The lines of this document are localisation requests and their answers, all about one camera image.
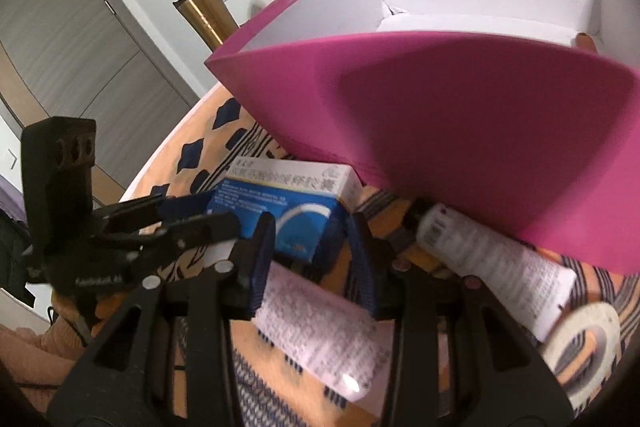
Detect person's left forearm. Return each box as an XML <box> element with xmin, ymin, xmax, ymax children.
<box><xmin>0</xmin><ymin>302</ymin><xmax>96</xmax><ymax>388</ymax></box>

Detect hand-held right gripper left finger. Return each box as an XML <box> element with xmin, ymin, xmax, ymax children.
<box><xmin>45</xmin><ymin>212</ymin><xmax>277</xmax><ymax>427</ymax></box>

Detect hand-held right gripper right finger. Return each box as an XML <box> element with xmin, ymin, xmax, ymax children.
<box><xmin>349</xmin><ymin>212</ymin><xmax>576</xmax><ymax>427</ymax></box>

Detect white tube with black cap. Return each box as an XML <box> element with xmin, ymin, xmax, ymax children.
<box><xmin>402</xmin><ymin>199</ymin><xmax>578</xmax><ymax>343</ymax></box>

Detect black bag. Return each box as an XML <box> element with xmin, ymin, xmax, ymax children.
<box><xmin>0</xmin><ymin>207</ymin><xmax>36</xmax><ymax>308</ymax></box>

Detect pink cardboard box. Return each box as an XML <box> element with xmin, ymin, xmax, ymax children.
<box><xmin>204</xmin><ymin>0</ymin><xmax>640</xmax><ymax>275</ymax></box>

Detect blue medicine box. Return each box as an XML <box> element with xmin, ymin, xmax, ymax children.
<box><xmin>206</xmin><ymin>155</ymin><xmax>363</xmax><ymax>265</ymax></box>

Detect grey wooden door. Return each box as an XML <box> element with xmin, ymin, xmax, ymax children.
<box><xmin>0</xmin><ymin>0</ymin><xmax>201</xmax><ymax>198</ymax></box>

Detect gold thermos flask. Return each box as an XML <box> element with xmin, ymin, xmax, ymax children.
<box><xmin>172</xmin><ymin>0</ymin><xmax>241</xmax><ymax>50</ymax></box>

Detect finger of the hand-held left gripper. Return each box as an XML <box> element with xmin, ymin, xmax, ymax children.
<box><xmin>99</xmin><ymin>192</ymin><xmax>216</xmax><ymax>231</ymax></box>
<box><xmin>130</xmin><ymin>212</ymin><xmax>241</xmax><ymax>258</ymax></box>

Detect orange patterned tablecloth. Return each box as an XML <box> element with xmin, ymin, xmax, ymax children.
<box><xmin>50</xmin><ymin>82</ymin><xmax>640</xmax><ymax>427</ymax></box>

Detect white tape roll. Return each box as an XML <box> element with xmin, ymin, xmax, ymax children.
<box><xmin>540</xmin><ymin>302</ymin><xmax>622</xmax><ymax>413</ymax></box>

